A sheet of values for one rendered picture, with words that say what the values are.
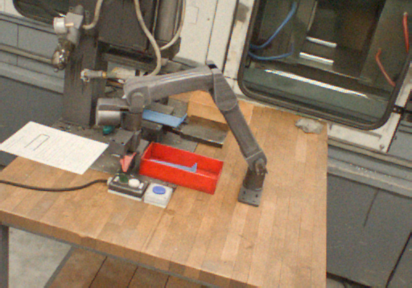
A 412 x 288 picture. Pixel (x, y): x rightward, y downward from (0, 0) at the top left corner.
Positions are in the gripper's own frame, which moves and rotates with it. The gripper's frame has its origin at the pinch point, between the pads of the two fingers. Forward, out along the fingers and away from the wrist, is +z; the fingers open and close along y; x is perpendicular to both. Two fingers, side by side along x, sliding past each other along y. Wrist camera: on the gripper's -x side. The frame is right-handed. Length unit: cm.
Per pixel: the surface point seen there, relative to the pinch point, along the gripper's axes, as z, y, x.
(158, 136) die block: 1.5, 2.0, 26.0
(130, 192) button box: 5.4, 3.6, -3.5
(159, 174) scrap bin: 5.6, 8.3, 10.0
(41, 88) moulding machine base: 34, -80, 98
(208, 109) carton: 2, 12, 59
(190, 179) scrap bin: 4.4, 18.1, 10.2
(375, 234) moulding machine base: 59, 99, 91
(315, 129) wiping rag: 6, 56, 76
